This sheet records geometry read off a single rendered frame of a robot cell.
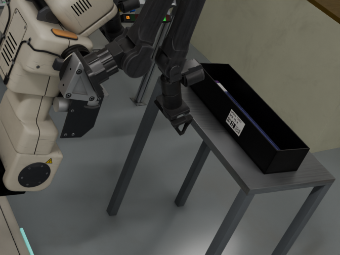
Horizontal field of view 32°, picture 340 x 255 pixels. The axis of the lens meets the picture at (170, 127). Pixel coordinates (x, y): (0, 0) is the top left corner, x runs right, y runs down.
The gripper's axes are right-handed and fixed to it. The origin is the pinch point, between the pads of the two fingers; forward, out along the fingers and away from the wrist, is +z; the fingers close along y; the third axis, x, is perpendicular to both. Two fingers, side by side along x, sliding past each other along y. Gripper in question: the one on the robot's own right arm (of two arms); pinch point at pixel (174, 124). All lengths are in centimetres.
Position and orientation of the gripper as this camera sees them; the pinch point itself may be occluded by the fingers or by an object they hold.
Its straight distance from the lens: 184.0
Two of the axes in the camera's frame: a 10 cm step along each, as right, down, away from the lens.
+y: -4.7, -6.1, 6.3
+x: -8.8, 3.9, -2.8
